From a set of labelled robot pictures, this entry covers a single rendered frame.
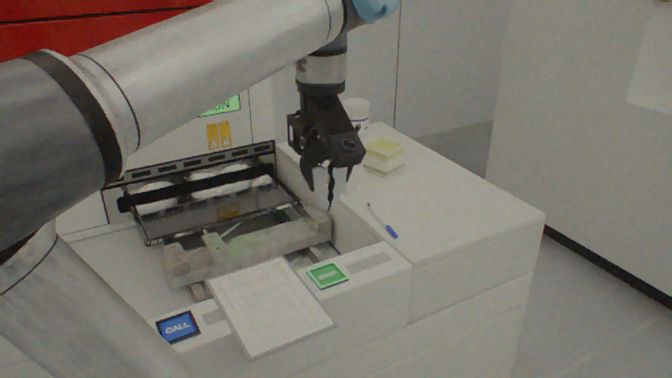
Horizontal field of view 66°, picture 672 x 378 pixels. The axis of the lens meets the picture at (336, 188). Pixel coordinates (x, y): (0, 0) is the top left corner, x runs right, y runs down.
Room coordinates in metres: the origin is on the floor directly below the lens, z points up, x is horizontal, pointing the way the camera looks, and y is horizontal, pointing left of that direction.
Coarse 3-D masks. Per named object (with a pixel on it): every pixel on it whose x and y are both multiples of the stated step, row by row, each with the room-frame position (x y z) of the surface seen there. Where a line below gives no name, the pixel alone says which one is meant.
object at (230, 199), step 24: (144, 192) 1.14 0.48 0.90; (168, 192) 1.14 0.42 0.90; (192, 192) 1.14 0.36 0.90; (216, 192) 1.14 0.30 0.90; (240, 192) 1.14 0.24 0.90; (264, 192) 1.14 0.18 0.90; (144, 216) 1.02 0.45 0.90; (168, 216) 1.03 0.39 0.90; (192, 216) 1.03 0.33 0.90; (216, 216) 1.03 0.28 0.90
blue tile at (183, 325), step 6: (180, 318) 0.61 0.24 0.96; (186, 318) 0.61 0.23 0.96; (162, 324) 0.60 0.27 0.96; (168, 324) 0.60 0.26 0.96; (174, 324) 0.60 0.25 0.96; (180, 324) 0.60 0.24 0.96; (186, 324) 0.60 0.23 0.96; (192, 324) 0.60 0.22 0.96; (162, 330) 0.59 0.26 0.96; (168, 330) 0.59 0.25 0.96; (174, 330) 0.59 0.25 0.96; (180, 330) 0.59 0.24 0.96; (186, 330) 0.59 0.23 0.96; (192, 330) 0.59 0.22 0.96; (168, 336) 0.57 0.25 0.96; (174, 336) 0.57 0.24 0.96
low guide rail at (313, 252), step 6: (282, 210) 1.14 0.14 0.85; (276, 216) 1.13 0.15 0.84; (282, 216) 1.11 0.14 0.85; (288, 216) 1.11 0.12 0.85; (282, 222) 1.09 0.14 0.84; (312, 246) 0.97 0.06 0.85; (306, 252) 0.98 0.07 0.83; (312, 252) 0.95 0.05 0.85; (318, 252) 0.95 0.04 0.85; (312, 258) 0.95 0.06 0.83; (318, 258) 0.93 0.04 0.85; (324, 258) 0.93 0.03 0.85
